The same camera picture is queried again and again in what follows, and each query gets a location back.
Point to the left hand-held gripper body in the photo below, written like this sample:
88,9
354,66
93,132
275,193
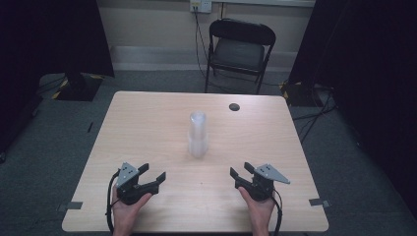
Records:
129,191

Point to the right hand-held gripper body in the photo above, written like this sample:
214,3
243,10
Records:
262,188

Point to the stack of clear plastic cups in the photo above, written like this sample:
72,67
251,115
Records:
198,137

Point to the person's left hand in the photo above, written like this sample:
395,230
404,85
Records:
126,213

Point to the person's right hand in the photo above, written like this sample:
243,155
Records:
259,211

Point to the grey tape piece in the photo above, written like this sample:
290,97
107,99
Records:
72,206
318,202

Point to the black table grommet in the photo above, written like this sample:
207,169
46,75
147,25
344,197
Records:
234,106

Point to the black pen on floor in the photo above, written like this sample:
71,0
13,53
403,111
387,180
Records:
90,127

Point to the black stand base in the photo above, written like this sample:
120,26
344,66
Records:
296,95
78,88

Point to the grey skirting board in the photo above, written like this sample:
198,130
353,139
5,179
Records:
157,59

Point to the black folding chair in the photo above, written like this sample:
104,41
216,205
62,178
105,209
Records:
241,54

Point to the black curtain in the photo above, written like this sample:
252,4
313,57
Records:
370,65
49,39

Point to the white wall trunking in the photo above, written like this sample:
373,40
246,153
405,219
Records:
262,3

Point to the white wall socket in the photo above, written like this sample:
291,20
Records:
200,5

